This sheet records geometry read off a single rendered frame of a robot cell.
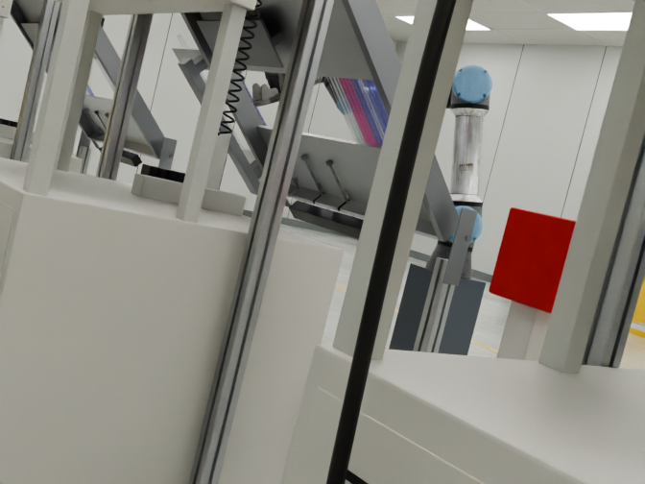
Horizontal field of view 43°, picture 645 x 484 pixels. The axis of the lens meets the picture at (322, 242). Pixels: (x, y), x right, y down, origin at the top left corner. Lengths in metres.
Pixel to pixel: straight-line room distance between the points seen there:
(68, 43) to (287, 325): 0.66
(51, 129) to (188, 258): 0.32
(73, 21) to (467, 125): 1.45
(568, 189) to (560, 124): 0.82
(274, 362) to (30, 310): 0.50
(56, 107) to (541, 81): 9.35
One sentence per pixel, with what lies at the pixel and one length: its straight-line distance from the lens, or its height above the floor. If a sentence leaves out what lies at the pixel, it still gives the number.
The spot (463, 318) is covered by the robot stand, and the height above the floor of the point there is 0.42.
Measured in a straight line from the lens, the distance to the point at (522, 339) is 1.46.
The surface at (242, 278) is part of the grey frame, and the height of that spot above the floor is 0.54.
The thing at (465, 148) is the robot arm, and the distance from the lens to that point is 2.49.
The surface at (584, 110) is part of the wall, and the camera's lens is 9.96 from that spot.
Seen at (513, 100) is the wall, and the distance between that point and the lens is 10.61.
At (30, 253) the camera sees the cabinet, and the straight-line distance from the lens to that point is 1.33.
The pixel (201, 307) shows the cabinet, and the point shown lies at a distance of 1.48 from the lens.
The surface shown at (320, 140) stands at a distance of 2.03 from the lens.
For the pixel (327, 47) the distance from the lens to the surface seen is 1.78.
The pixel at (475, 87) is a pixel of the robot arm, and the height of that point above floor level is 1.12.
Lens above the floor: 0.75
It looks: 4 degrees down
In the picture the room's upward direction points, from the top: 14 degrees clockwise
